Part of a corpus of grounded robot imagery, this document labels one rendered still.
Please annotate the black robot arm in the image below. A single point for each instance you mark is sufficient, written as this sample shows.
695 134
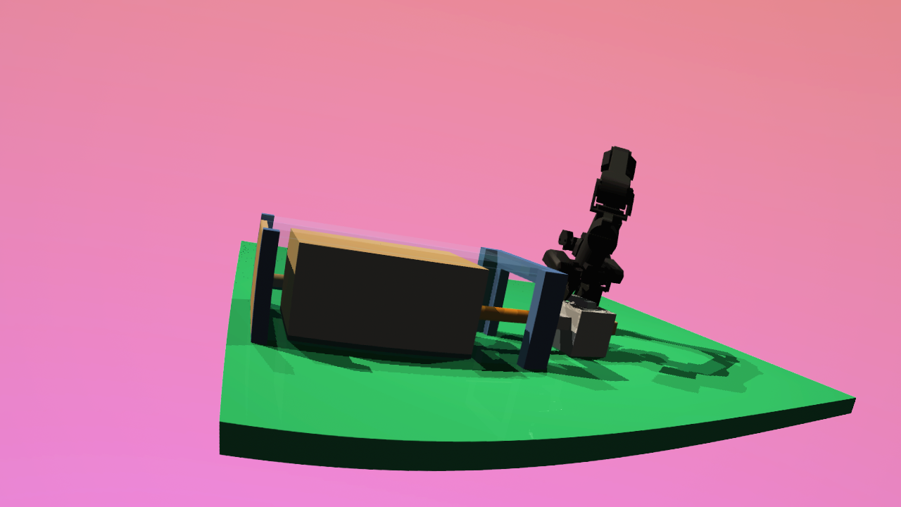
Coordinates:
613 191

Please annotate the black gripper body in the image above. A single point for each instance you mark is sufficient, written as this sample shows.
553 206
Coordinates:
585 260

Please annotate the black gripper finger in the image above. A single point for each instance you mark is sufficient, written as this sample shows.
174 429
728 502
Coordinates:
588 284
572 284

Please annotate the blue flat bar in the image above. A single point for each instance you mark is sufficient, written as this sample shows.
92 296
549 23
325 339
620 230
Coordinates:
554 314

